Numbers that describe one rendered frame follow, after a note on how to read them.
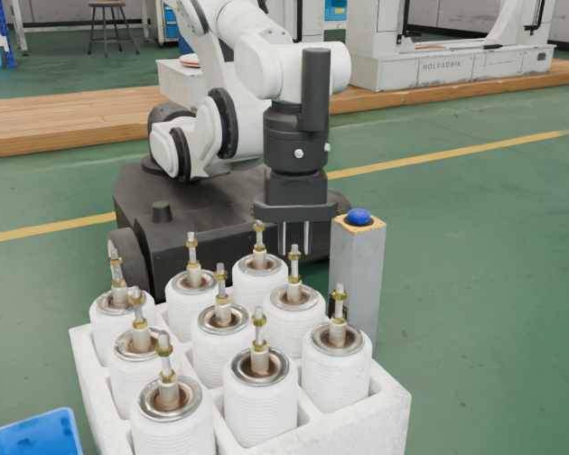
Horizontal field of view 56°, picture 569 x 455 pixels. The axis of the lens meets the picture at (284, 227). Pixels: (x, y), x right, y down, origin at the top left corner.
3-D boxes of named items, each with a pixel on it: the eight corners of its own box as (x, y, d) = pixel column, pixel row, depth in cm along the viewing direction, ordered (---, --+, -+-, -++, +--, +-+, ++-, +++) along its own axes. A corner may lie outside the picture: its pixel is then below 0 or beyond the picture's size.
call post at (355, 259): (324, 358, 108) (330, 218, 95) (352, 348, 111) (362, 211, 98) (344, 380, 102) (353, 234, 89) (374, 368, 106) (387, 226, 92)
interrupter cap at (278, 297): (313, 316, 79) (313, 312, 78) (264, 310, 80) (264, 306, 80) (321, 290, 85) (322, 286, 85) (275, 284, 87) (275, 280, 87)
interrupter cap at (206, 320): (191, 334, 75) (190, 330, 74) (205, 304, 81) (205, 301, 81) (243, 339, 74) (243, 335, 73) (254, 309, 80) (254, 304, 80)
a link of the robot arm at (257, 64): (263, 108, 65) (226, 69, 75) (327, 102, 69) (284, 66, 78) (266, 56, 62) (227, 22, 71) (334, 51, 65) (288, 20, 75)
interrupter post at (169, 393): (184, 402, 63) (181, 380, 61) (165, 411, 62) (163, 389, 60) (175, 390, 65) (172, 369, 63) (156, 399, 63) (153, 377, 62)
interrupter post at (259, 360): (258, 359, 70) (258, 338, 68) (273, 367, 68) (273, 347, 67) (247, 369, 68) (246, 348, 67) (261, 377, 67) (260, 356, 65)
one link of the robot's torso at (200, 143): (153, 134, 144) (202, 81, 100) (222, 125, 152) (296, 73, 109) (165, 191, 144) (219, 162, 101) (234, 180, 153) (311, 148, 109)
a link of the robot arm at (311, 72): (252, 128, 73) (249, 41, 68) (321, 120, 77) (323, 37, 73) (287, 151, 64) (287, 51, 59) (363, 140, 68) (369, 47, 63)
